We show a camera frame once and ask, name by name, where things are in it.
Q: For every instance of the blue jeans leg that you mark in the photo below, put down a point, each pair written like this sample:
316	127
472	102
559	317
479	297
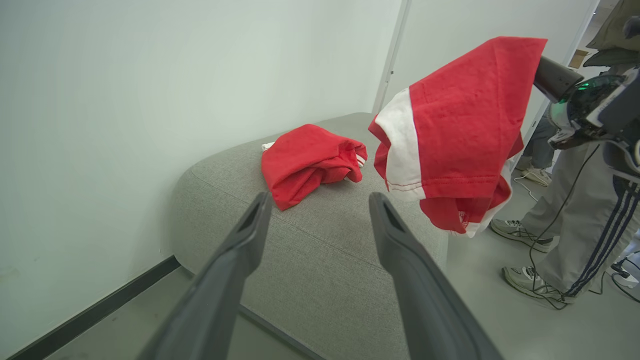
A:
540	145

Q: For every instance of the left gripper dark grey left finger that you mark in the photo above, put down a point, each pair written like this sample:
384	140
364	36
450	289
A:
220	300

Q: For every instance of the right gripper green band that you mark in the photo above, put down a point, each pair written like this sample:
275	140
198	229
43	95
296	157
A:
585	107

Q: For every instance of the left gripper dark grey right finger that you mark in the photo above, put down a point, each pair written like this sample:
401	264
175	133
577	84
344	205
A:
425	300

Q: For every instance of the red cloth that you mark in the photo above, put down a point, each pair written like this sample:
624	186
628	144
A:
305	160
460	125

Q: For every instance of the brown cardboard piece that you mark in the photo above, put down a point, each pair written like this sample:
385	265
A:
578	59

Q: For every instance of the black baseboard strip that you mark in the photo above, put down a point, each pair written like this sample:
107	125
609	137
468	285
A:
100	310

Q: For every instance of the white grey sneaker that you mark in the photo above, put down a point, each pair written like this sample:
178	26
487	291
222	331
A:
530	282
520	234
535	176

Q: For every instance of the khaki jacket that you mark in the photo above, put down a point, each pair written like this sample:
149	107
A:
617	35

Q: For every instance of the grey fabric sofa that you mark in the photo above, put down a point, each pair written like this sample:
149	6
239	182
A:
320	250

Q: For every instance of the white door frame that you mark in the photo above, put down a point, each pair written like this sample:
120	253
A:
392	55

